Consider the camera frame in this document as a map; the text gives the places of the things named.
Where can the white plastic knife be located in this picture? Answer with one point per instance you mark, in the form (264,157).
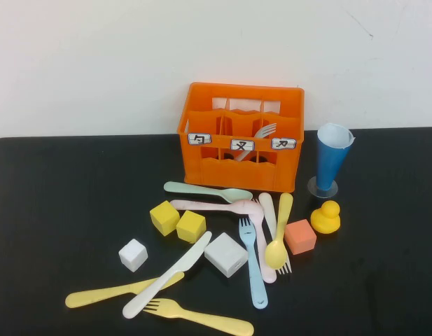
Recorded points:
(180,266)

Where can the yellow plastic knife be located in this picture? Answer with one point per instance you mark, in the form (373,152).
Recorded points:
(96,295)

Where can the orange plastic cutlery crate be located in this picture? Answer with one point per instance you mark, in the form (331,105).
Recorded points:
(236,175)

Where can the white paper label sticker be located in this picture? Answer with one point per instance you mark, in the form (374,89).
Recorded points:
(199,139)
(242,145)
(283,143)

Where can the pale green plastic spoon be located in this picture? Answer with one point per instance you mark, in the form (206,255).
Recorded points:
(187,189)

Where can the pink plastic spoon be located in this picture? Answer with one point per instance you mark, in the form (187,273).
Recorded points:
(201,205)

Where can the white plastic fork in crate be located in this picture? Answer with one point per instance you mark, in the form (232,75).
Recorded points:
(263,132)

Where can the yellow foam cube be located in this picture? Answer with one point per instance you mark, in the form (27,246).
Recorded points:
(163,217)
(190,227)

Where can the cream white plastic fork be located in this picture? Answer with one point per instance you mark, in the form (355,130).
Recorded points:
(268,210)

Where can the pink plastic fork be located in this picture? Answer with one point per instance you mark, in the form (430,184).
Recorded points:
(260,231)

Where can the white power adapter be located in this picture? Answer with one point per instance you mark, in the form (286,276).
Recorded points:
(224,255)

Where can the yellow plastic spoon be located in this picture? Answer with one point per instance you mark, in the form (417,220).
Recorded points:
(277,253)

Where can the orange foam cube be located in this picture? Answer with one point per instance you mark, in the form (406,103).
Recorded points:
(299,238)

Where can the blue paper cone cup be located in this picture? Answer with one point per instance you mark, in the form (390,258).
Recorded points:
(329,164)

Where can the light blue plastic fork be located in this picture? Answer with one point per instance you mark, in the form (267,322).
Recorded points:
(256,276)

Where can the clear round plastic base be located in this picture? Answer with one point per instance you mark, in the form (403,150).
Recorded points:
(328,194)

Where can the small white foam cube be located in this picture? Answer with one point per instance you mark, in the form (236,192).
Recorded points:
(132,255)

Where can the yellow rubber duck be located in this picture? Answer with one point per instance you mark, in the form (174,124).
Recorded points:
(326,220)

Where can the yellow plastic fork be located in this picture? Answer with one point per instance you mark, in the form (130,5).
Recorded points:
(201,316)

